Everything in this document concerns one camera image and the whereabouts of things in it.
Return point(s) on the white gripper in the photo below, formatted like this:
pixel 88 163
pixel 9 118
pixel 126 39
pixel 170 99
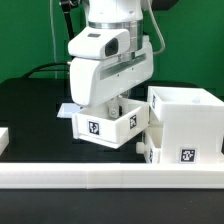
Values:
pixel 94 82

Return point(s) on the white drawer cabinet box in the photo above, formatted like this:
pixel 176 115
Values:
pixel 186 124

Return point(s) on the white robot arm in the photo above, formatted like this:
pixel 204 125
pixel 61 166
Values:
pixel 120 14

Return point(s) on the white left side block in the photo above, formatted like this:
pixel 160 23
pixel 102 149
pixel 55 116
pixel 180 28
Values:
pixel 4 139

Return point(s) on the white marker plate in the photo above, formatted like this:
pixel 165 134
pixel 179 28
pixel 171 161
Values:
pixel 67 109

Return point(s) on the white front drawer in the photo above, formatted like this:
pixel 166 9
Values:
pixel 150 145

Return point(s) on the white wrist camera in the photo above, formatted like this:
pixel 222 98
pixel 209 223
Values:
pixel 99 44

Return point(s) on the white fence wall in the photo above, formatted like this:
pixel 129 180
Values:
pixel 106 175

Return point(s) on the white drawer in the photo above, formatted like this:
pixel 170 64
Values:
pixel 95 125
pixel 150 145

